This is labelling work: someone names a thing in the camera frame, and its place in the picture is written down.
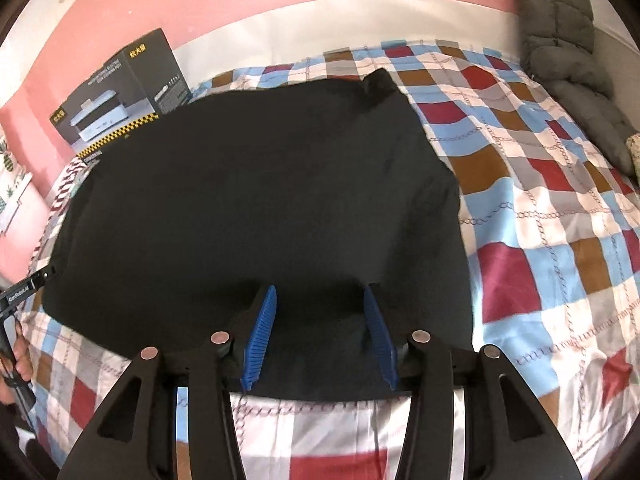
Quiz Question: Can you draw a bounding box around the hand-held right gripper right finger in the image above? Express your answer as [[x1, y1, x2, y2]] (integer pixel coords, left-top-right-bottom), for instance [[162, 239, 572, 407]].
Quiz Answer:
[[362, 284, 584, 480]]

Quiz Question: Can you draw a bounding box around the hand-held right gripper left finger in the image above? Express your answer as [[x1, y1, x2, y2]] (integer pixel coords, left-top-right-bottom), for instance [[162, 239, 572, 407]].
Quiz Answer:
[[57, 284, 279, 480]]

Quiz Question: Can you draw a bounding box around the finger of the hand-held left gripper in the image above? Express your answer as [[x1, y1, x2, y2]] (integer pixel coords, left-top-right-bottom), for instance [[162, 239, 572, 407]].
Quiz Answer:
[[0, 265, 57, 307]]

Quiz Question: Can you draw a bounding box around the black jacket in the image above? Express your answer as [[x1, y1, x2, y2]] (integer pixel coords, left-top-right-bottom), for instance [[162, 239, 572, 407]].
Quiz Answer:
[[41, 67, 476, 404]]

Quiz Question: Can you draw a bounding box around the person's left hand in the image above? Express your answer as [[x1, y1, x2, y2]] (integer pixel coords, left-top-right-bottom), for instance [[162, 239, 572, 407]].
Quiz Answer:
[[0, 319, 35, 407]]

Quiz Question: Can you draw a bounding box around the red white striped cloth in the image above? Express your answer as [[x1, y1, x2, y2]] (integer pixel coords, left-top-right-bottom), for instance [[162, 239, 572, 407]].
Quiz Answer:
[[46, 154, 92, 223]]

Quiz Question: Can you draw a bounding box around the pineapple printed cloth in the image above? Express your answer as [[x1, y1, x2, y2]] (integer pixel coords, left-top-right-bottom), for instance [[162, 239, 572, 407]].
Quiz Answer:
[[0, 130, 34, 237]]

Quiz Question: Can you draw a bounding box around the checkered bed sheet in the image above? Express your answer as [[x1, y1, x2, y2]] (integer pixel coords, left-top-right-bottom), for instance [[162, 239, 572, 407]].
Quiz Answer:
[[15, 42, 640, 480]]

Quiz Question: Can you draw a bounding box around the black appliance box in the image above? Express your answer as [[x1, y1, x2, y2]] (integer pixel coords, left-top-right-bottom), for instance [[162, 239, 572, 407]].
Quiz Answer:
[[48, 27, 194, 162]]

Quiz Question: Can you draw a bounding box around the beige patterned roll pillow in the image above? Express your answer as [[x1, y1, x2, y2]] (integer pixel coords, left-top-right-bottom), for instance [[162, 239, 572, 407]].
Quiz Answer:
[[625, 132, 640, 182]]

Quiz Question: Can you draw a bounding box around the grey quilted cushion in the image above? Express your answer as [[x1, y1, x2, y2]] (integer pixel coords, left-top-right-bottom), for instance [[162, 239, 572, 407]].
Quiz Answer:
[[514, 0, 637, 177]]

